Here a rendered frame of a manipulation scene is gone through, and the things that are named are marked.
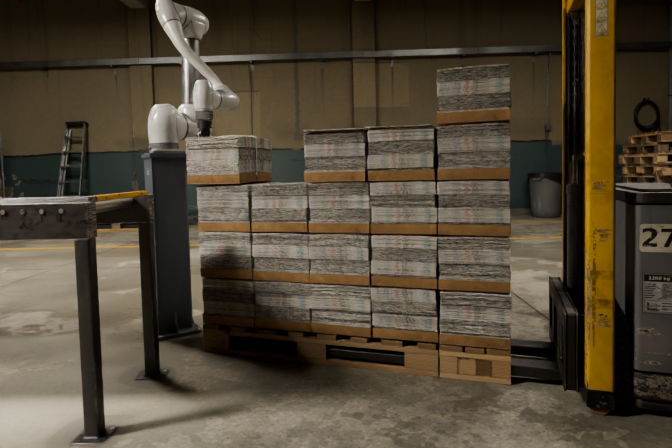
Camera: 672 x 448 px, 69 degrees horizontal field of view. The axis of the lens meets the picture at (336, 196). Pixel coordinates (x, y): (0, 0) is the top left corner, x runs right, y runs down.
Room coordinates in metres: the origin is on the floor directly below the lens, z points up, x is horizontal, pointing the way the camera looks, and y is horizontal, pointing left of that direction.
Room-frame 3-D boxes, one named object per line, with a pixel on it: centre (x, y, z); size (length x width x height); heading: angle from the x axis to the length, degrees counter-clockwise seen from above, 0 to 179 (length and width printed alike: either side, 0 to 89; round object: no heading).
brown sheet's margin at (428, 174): (2.27, -0.33, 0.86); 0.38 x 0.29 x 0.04; 163
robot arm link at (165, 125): (2.76, 0.94, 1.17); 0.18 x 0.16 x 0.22; 147
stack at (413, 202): (2.41, 0.07, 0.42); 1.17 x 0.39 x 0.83; 71
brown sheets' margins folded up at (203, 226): (2.41, 0.07, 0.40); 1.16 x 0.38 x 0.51; 71
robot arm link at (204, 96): (2.63, 0.68, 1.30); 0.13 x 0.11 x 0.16; 147
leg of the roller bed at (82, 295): (1.65, 0.85, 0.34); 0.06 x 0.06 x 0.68; 89
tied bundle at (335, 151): (2.37, -0.05, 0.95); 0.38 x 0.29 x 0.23; 162
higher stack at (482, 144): (2.18, -0.62, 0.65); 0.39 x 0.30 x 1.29; 161
